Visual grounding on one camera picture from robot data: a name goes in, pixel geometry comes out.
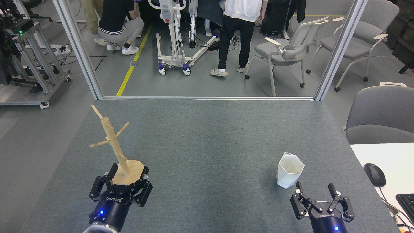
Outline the grey mesh-back chair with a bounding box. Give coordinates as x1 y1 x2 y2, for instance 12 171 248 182
245 16 330 97

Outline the black case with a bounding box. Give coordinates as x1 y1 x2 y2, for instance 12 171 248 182
260 0 291 36

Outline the black keyboard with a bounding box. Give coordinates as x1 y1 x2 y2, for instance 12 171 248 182
396 193 414 224

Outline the white wheeled stand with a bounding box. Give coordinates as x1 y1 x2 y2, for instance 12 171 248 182
148 0 221 76

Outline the large grey upholstered chair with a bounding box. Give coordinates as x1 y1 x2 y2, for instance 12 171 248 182
343 82 414 145

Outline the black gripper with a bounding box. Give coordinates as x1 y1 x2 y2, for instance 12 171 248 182
89 163 153 231
290 181 355 233

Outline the person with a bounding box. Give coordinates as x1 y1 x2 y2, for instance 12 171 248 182
209 0 269 77
94 0 145 55

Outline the white stand column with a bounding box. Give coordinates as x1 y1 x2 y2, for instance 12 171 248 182
188 0 198 49

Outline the white desk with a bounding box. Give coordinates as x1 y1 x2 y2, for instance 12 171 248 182
350 143 414 233

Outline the silver frame post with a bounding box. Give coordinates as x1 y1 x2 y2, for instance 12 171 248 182
52 0 104 101
313 0 369 101

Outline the grey padded armchair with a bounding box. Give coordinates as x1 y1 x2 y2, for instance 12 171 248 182
306 0 400 92

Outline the white power strip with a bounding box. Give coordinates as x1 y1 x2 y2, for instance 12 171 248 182
49 45 72 54

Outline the white faceted cup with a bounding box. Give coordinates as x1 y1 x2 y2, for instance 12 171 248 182
276 152 305 189

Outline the wooden cup rack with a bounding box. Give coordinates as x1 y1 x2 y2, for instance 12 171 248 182
90 105 145 186

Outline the black computer mouse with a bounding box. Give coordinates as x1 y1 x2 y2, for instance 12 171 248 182
364 163 387 187

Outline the silver frame rail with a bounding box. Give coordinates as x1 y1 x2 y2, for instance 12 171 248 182
103 96 315 101

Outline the metal equipment cart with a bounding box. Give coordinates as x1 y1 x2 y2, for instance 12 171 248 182
0 0 72 109

